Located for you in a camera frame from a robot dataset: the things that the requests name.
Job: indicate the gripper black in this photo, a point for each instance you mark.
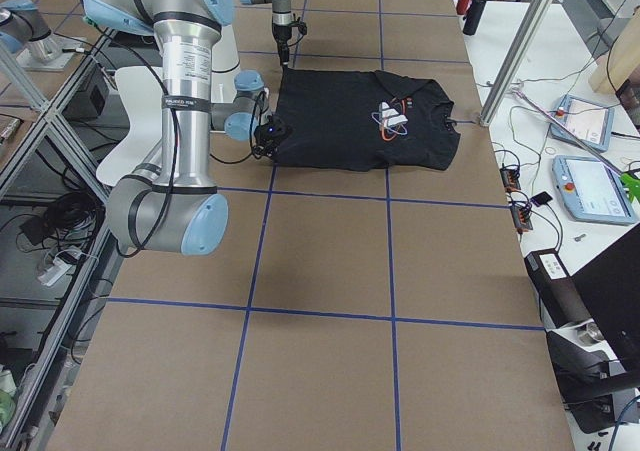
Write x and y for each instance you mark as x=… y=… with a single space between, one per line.
x=282 y=36

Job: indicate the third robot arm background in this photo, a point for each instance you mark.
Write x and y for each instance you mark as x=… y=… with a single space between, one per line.
x=25 y=33

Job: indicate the teach pendant tablet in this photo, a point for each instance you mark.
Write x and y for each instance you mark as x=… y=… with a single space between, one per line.
x=590 y=192
x=589 y=121

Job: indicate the aluminium frame post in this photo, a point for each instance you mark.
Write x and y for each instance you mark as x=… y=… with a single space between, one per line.
x=527 y=30

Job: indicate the far teach pendant tablet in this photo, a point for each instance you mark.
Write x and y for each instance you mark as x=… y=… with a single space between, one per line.
x=589 y=121

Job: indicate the black power adapter box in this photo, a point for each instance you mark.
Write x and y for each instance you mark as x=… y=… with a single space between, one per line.
x=555 y=287

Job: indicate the black water bottle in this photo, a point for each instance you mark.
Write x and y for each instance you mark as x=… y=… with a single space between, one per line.
x=473 y=17

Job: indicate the black t-shirt with logo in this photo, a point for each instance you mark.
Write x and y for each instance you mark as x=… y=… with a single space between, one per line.
x=358 y=121

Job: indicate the near teach pendant tablet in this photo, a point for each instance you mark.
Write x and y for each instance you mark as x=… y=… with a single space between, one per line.
x=590 y=192

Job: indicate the white plastic chair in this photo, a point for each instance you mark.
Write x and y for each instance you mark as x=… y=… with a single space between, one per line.
x=141 y=94

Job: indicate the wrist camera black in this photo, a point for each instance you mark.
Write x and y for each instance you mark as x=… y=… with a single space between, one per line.
x=269 y=136
x=300 y=25

